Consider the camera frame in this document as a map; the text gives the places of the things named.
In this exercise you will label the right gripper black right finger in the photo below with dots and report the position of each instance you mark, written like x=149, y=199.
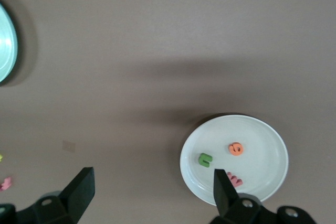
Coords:
x=225, y=197

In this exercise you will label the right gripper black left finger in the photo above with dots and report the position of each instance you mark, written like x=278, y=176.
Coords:
x=76, y=197

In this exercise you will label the red foam letter M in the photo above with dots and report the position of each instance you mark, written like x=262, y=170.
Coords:
x=236, y=181

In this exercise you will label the green foam letter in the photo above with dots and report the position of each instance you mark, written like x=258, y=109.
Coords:
x=200, y=159

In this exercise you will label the orange foam letter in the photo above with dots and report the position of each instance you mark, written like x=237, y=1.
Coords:
x=230, y=149

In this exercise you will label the beige round plate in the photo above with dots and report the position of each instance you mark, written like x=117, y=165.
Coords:
x=257, y=140

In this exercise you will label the red foam letter F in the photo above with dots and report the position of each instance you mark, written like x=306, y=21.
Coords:
x=5, y=184

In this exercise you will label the green round plate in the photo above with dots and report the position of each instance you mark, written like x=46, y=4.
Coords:
x=6, y=43

